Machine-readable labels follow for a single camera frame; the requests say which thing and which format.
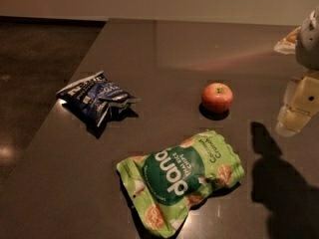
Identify red apple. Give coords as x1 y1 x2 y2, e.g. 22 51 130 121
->
201 83 233 114

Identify green rice chips bag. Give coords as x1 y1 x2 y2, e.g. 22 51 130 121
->
117 130 244 238

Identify dark blue chip bag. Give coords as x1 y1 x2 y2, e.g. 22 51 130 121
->
56 71 140 126

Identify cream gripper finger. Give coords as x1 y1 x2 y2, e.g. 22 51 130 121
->
274 27 301 55
276 71 319 137

